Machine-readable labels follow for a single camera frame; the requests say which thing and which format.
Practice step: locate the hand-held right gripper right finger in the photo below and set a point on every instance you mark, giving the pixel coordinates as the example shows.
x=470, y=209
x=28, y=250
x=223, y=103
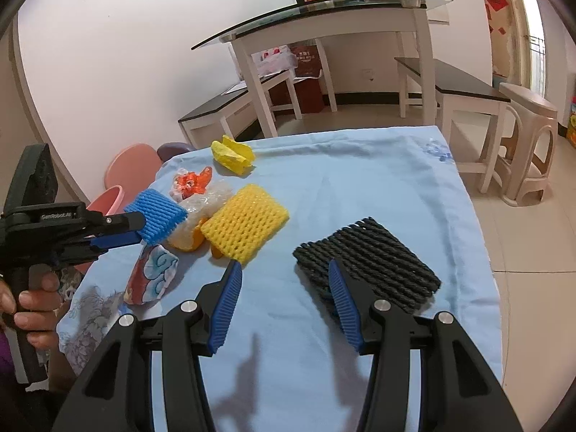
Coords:
x=344, y=306

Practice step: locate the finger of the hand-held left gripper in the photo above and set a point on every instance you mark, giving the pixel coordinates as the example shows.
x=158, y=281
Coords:
x=121, y=222
x=114, y=240

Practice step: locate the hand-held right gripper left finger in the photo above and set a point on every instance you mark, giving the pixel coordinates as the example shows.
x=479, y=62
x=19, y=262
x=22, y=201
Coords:
x=225, y=310

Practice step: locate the pink plastic bin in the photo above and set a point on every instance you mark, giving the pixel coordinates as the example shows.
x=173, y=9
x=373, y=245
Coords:
x=108, y=200

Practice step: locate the blue foam net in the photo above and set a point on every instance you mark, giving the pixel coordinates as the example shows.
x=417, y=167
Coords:
x=155, y=211

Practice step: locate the black foam net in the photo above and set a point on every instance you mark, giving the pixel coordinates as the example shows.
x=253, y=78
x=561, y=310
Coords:
x=373, y=256

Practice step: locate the orange and white plastic bag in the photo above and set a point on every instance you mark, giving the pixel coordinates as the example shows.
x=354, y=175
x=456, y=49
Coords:
x=191, y=182

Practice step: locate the yellow foam net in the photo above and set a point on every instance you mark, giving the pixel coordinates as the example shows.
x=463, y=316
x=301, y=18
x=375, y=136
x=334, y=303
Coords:
x=245, y=225

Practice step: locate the person's left hand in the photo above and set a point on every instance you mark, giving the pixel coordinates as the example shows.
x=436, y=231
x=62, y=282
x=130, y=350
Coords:
x=38, y=324

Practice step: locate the red blue printed packet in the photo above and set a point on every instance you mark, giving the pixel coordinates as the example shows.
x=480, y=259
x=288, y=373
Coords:
x=150, y=274

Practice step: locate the pink plastic chair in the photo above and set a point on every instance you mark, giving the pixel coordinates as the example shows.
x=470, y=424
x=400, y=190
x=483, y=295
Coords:
x=132, y=162

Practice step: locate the purple plastic chair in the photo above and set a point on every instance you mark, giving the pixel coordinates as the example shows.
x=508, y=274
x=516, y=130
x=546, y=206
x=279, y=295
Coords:
x=173, y=149

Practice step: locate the light blue tablecloth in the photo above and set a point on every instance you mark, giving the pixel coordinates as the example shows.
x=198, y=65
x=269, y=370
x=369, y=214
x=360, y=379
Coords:
x=360, y=180

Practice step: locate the yellow plastic bag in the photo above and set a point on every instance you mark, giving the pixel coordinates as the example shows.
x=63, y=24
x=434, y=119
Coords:
x=229, y=155

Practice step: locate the white bench with dark top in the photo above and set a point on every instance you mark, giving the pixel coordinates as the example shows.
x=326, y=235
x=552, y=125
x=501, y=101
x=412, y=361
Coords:
x=211, y=108
x=454, y=78

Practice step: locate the white paper sheets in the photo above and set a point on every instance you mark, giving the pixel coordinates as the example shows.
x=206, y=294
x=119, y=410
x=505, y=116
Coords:
x=235, y=88

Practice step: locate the red cardboard box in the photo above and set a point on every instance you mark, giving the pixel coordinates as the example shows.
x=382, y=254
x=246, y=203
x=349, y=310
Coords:
x=306, y=94

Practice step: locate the white red plastic bag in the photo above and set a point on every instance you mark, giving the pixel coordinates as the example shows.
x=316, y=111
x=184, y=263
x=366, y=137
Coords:
x=272, y=60

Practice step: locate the beige plastic stool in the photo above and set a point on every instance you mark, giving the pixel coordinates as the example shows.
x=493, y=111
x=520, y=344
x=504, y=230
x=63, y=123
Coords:
x=526, y=99

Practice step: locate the glass top dining table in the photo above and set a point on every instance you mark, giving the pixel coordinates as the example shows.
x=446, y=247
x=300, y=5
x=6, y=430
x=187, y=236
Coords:
x=360, y=22

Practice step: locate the bright balcony door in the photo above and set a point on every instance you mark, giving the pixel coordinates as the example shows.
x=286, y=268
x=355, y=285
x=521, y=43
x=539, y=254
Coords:
x=531, y=27

